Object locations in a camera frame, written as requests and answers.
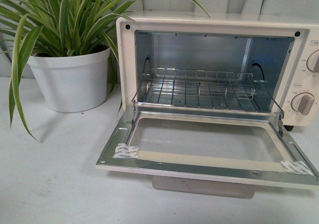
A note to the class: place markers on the white curtain backdrop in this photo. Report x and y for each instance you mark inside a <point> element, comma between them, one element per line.
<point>302,8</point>

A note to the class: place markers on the green spider plant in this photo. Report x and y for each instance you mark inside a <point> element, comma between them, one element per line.
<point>56,28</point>

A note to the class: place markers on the cream toaster oven body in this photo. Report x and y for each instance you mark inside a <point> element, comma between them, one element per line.
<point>273,48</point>

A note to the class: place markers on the black oven foot right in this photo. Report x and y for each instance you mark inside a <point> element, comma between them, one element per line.
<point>289,127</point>

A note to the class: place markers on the metal wire oven rack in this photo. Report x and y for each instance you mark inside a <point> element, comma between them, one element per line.
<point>204,91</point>

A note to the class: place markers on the cream glass oven door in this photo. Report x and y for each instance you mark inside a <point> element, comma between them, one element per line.
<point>211,152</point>

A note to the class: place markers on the upper beige temperature knob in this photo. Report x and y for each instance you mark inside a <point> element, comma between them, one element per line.
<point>313,62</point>

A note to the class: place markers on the lower beige timer knob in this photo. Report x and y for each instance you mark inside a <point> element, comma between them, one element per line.
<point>303,103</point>

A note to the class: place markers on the white plant pot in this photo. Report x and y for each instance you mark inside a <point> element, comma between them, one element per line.
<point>72,84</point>

